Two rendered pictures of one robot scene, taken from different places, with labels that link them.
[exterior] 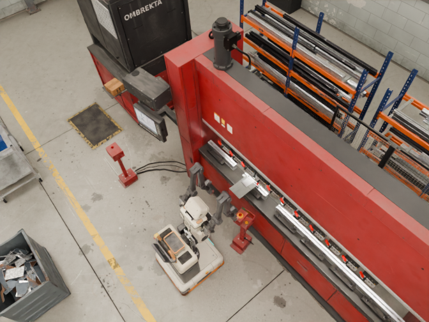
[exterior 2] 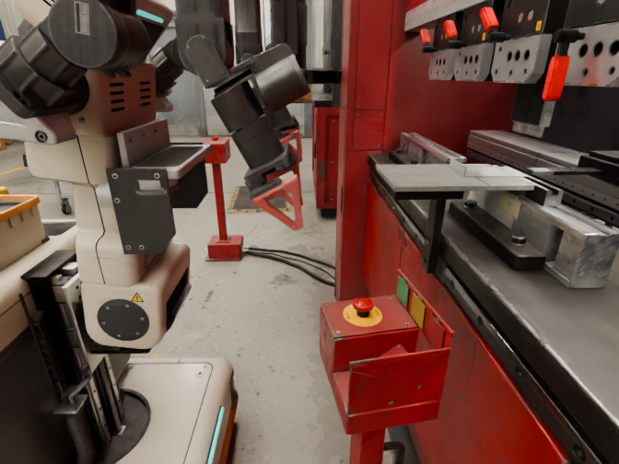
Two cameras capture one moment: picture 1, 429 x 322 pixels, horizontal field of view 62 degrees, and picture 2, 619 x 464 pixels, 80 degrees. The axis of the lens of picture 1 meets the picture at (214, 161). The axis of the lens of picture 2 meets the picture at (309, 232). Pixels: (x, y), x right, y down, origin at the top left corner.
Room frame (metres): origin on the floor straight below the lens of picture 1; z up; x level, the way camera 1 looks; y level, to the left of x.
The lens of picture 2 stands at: (1.25, -0.49, 1.19)
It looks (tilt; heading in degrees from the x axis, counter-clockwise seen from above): 23 degrees down; 34
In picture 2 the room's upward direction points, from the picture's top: straight up
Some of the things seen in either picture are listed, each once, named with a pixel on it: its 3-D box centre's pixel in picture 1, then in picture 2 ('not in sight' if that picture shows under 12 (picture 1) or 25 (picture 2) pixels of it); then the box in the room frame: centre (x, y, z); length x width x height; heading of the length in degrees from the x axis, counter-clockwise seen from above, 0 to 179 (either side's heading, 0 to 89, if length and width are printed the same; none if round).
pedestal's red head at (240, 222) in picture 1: (243, 218); (375, 343); (1.75, -0.29, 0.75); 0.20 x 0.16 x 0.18; 45
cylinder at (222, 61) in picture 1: (230, 45); not in sight; (2.63, -0.22, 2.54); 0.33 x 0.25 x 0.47; 36
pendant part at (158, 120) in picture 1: (152, 121); (280, 18); (2.77, 0.70, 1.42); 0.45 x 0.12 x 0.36; 45
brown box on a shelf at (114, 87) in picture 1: (113, 85); (297, 93); (3.83, 1.37, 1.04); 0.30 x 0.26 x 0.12; 35
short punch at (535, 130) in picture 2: not in sight; (531, 109); (2.12, -0.43, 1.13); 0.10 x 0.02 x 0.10; 36
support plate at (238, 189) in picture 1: (242, 187); (447, 176); (2.04, -0.31, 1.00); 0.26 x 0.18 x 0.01; 126
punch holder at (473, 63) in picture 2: (239, 155); (487, 43); (2.30, -0.29, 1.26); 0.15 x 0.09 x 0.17; 36
